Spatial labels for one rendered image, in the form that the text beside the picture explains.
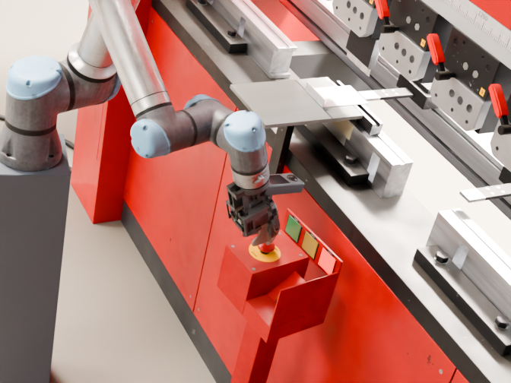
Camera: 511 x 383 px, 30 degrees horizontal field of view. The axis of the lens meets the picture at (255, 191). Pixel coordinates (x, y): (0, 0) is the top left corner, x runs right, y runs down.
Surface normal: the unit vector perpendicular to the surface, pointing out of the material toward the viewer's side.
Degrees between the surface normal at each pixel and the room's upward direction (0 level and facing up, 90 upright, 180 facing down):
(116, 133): 90
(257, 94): 0
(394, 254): 0
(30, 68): 8
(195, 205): 90
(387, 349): 90
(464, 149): 90
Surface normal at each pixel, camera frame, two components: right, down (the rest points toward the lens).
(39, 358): 0.25, 0.59
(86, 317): 0.19, -0.80
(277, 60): 0.45, 0.58
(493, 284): -0.87, 0.12
